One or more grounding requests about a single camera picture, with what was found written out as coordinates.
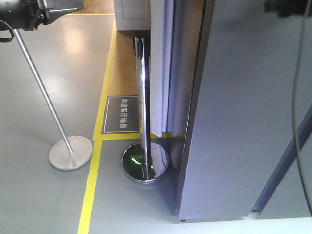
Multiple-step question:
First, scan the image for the thin black hanging cable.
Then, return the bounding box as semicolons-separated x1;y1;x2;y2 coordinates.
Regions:
291;0;312;215

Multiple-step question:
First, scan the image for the grey floor sign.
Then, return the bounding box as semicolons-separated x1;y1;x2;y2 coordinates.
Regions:
102;96;139;134

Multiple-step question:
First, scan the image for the white fridge door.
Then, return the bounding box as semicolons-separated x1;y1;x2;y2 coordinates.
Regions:
168;0;310;221

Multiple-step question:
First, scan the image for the silver stanchion pole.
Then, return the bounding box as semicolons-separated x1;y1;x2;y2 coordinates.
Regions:
13;29;93;171

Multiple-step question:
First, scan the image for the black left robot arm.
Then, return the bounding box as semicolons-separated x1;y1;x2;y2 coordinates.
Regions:
0;0;84;43

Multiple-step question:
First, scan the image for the grey cabinet behind curtain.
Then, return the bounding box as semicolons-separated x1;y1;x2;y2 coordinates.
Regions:
114;0;151;31

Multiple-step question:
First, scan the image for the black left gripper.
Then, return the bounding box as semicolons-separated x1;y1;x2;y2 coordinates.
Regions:
29;0;85;31

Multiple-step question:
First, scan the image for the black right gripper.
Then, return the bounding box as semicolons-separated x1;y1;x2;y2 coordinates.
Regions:
264;0;308;17

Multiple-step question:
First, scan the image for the chrome stanchion pole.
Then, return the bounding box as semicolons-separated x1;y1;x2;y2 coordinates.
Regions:
121;31;170;184

